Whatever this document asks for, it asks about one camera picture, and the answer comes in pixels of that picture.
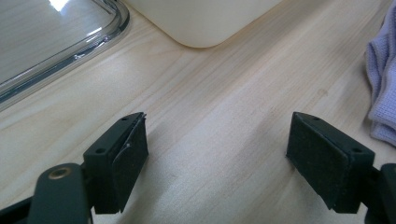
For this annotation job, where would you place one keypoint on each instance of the light purple knitted cloth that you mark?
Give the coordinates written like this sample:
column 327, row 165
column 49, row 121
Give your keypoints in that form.
column 384, row 93

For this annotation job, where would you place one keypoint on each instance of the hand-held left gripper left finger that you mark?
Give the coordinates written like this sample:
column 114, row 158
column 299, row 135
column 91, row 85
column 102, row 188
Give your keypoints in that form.
column 124, row 161

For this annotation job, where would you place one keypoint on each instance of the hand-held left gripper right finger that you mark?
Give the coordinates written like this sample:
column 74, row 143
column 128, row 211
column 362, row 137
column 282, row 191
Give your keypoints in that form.
column 323, row 161

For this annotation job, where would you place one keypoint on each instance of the white divided storage box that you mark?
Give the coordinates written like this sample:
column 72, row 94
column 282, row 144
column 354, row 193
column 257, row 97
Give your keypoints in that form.
column 202, row 21

